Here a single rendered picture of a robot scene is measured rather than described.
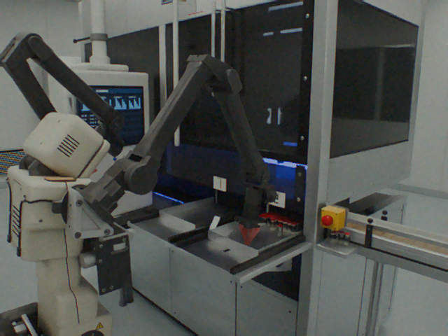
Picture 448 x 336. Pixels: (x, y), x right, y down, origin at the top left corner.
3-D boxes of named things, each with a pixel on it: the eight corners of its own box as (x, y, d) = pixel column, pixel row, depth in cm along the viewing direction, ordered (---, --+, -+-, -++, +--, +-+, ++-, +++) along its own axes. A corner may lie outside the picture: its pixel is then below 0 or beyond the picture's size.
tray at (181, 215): (213, 202, 190) (213, 196, 189) (250, 214, 172) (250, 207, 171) (159, 217, 167) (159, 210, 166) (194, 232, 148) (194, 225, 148)
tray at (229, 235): (263, 218, 166) (264, 211, 165) (311, 234, 148) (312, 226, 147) (208, 238, 143) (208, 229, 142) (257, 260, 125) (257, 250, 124)
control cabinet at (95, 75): (134, 199, 221) (129, 68, 205) (155, 205, 210) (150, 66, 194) (55, 220, 183) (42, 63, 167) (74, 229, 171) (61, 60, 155)
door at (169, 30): (169, 135, 200) (166, 24, 188) (227, 144, 167) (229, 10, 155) (167, 135, 199) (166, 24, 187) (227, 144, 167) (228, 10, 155)
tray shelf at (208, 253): (207, 204, 194) (207, 200, 193) (322, 241, 145) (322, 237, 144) (127, 225, 161) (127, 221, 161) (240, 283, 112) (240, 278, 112)
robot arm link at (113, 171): (98, 178, 88) (108, 183, 85) (127, 150, 93) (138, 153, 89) (120, 201, 94) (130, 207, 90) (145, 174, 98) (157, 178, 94)
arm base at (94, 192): (70, 190, 87) (89, 201, 78) (94, 167, 90) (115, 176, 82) (92, 213, 92) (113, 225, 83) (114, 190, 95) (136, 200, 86)
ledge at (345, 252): (334, 239, 147) (334, 234, 147) (363, 248, 138) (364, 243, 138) (316, 248, 138) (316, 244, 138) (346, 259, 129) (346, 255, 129)
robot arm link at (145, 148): (191, 43, 102) (215, 41, 95) (218, 74, 111) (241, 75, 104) (103, 177, 91) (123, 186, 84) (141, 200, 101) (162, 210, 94)
